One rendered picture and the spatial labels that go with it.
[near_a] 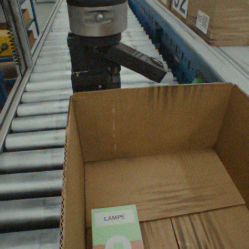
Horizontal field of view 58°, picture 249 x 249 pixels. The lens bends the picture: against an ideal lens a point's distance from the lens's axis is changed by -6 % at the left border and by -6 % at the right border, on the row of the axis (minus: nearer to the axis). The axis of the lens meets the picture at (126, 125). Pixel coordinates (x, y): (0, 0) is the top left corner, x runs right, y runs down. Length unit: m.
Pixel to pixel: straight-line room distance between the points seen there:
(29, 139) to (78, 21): 0.33
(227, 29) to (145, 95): 0.40
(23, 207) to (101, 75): 0.27
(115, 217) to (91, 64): 0.24
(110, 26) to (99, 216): 0.28
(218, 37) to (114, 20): 0.43
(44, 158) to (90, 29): 0.30
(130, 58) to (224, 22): 0.39
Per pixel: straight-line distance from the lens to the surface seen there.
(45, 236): 0.43
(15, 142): 0.60
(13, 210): 0.47
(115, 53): 0.38
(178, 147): 0.50
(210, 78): 0.58
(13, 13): 0.88
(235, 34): 0.75
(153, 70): 0.40
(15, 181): 0.51
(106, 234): 0.36
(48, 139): 0.58
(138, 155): 0.49
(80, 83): 0.39
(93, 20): 0.35
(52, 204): 0.45
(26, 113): 0.70
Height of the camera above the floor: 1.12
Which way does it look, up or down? 40 degrees down
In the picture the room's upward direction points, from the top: straight up
